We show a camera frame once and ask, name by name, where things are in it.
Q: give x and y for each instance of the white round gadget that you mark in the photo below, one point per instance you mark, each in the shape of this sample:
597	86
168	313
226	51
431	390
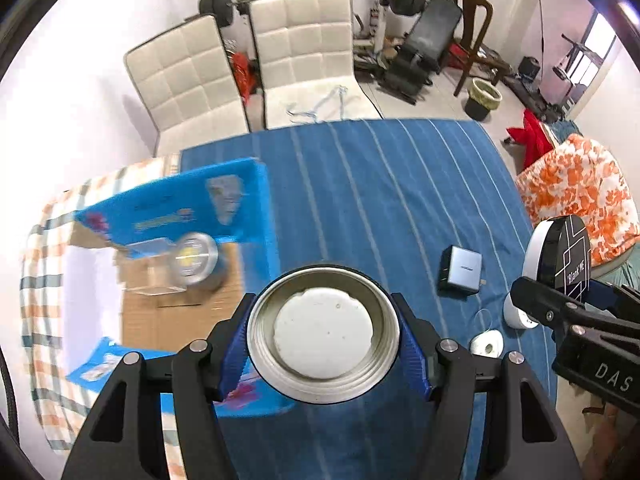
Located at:
518	316

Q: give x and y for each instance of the black exercise machine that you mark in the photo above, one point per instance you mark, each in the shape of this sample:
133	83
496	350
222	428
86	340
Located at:
570	60

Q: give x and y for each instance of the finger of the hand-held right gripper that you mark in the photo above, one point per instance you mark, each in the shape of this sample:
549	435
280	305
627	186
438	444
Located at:
612	297
550	307

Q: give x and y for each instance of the blue striped tablecloth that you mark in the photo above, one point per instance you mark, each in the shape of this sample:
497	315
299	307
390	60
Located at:
380	195

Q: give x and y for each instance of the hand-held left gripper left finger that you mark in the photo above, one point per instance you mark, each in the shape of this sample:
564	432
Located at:
234	360

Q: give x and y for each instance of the red cloth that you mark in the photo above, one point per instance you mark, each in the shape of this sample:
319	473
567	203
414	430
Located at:
531	141

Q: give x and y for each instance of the black waste bin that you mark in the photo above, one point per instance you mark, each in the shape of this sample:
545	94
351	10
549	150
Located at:
482	99

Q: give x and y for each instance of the red bag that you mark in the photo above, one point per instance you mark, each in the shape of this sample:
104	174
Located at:
244	76

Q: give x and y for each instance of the round black and white case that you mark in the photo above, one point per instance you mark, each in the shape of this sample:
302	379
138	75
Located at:
560	255

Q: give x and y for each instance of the black weight bench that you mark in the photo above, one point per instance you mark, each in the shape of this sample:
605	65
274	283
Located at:
422	50

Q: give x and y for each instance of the brown wooden chair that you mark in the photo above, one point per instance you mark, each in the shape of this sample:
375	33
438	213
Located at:
475	40

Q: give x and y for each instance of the blue cardboard box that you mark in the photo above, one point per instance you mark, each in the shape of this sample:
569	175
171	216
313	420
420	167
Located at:
165	210

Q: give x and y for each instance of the clear acrylic box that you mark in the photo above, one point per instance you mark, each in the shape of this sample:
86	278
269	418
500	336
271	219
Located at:
149	271

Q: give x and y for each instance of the white padded chair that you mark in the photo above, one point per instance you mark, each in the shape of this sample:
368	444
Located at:
305	55
185	85

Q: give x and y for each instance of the grey power adapter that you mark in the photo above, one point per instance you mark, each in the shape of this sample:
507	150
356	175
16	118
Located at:
460	270

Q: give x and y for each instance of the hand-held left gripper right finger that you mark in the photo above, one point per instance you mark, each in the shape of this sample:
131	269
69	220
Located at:
416	360

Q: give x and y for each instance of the orange floral cushion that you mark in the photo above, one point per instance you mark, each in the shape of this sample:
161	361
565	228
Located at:
580	195

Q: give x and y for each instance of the plaid tablecloth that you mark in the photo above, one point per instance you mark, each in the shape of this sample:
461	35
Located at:
45	270

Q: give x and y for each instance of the round metal lid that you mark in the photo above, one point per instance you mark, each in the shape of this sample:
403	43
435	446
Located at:
324	334

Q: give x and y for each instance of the round silver tin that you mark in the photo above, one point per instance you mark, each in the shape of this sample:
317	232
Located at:
194	259

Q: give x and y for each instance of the small white tape roll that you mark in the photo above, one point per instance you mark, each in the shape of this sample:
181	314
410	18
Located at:
486	344

